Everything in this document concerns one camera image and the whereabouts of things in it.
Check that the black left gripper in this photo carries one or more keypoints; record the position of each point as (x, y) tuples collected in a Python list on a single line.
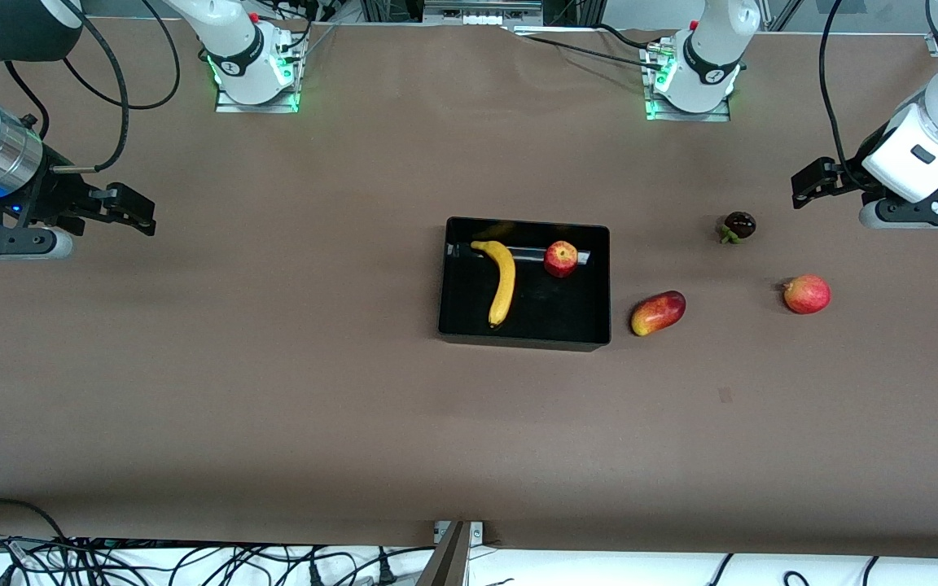
[(848, 177)]

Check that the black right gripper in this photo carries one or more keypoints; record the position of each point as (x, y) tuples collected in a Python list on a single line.
[(55, 195)]

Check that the small red apple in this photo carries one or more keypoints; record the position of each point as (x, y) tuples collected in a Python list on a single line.
[(560, 259)]

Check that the black plastic box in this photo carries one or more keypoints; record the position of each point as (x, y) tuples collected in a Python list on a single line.
[(550, 313)]

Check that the yellow banana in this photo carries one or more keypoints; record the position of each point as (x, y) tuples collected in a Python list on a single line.
[(506, 281)]

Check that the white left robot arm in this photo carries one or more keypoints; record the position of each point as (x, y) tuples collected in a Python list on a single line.
[(709, 49)]

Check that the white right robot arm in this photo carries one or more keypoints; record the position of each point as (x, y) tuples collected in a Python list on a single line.
[(233, 49)]

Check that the dark purple mangosteen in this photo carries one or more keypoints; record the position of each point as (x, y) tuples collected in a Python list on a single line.
[(739, 224)]

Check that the large red apple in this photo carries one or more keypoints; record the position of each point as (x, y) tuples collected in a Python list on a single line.
[(807, 295)]

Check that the red yellow mango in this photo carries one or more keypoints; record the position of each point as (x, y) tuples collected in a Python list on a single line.
[(658, 313)]

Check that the brown table cover sheet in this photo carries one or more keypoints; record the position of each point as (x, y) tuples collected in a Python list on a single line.
[(355, 448)]

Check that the dark slanted bar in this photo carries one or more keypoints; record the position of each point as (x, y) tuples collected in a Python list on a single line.
[(449, 561)]

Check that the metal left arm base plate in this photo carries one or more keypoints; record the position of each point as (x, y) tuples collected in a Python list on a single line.
[(689, 116)]

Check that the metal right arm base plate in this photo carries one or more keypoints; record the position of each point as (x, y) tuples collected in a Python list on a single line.
[(257, 107)]

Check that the aluminium frame rack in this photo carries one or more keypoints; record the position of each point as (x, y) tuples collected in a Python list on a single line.
[(477, 12)]

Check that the metal corner bracket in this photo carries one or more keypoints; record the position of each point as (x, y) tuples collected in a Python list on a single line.
[(477, 533)]

